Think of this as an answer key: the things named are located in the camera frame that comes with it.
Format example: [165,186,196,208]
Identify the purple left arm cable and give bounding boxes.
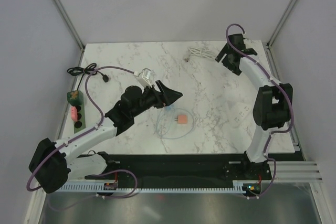
[25,66,140,212]

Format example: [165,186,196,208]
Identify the white slotted cable duct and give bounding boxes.
[58,179,261,193]

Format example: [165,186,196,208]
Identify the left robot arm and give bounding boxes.
[26,80,183,194]

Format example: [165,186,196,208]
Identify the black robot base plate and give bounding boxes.
[84,153,271,189]

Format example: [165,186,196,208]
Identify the light blue thin cable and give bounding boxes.
[155,107,196,140]

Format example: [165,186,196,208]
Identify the pink plug in green strip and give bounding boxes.
[70,106,78,122]

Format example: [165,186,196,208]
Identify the white coiled power cord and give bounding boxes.
[184,46,224,62]

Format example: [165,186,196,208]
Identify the orange pink plug adapter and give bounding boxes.
[174,114,188,125]

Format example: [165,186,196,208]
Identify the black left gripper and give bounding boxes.
[131,80,183,118]

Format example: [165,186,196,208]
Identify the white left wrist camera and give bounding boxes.
[133,68,153,88]

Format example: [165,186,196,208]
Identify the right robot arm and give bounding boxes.
[215,34,293,179]

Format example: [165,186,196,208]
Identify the green power strip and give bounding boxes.
[67,90,86,133]

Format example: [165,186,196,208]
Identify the white power strip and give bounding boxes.
[227,101,251,128]

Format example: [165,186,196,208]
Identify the black power cord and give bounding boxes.
[67,62,110,91]

